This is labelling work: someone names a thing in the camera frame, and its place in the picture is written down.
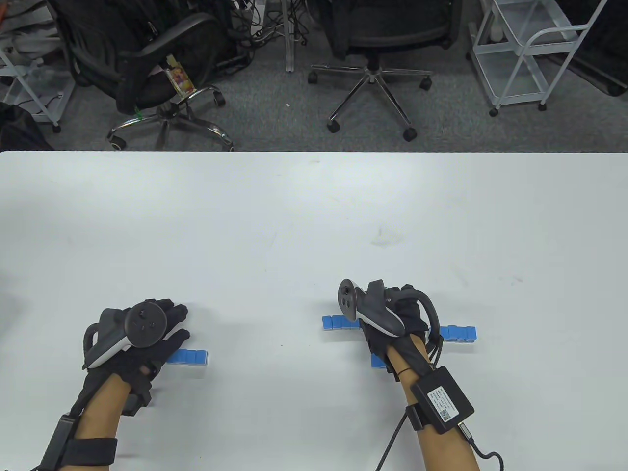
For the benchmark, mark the person's left hand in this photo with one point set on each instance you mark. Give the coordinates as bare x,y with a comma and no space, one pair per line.
146,368

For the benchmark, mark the person's right hand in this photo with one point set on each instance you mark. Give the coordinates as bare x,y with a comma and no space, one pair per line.
412,319

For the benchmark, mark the blue mahjong tile wall row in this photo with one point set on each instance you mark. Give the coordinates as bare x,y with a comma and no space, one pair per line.
461,332
338,323
377,362
191,357

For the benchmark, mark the plain black forearm box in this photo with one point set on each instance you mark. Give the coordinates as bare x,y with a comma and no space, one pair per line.
56,441

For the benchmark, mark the person's right forearm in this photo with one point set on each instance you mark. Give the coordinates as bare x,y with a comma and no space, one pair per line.
441,446

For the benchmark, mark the person's left forearm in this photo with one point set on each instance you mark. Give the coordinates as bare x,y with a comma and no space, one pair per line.
100,412

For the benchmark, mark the grey and white controller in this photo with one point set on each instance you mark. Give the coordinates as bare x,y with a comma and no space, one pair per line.
146,325
375,311

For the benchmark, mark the black box with white label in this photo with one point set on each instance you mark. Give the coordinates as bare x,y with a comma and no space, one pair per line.
441,400

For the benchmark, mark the white metal cart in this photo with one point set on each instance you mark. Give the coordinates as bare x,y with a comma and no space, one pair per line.
510,81

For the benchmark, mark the black bag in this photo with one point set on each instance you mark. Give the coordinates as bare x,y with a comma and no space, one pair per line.
19,130

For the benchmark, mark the white metal rack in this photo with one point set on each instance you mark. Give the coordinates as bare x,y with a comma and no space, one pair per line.
46,105

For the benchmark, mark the black mesh office chair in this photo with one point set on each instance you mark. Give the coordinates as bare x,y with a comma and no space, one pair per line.
387,29

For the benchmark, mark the colourful snack packet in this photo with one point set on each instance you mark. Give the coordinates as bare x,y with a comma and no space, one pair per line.
179,78

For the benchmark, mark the black chair with chrome base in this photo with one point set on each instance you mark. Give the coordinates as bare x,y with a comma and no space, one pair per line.
147,64

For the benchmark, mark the black flat case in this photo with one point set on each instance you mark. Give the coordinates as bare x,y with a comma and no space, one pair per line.
606,64

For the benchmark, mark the grey crumpled cloth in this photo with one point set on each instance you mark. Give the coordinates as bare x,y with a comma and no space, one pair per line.
22,37

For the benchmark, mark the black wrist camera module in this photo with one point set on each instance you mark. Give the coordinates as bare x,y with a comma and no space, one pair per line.
391,369
137,398

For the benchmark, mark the white desk leg post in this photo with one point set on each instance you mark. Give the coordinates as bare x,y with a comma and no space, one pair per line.
291,39

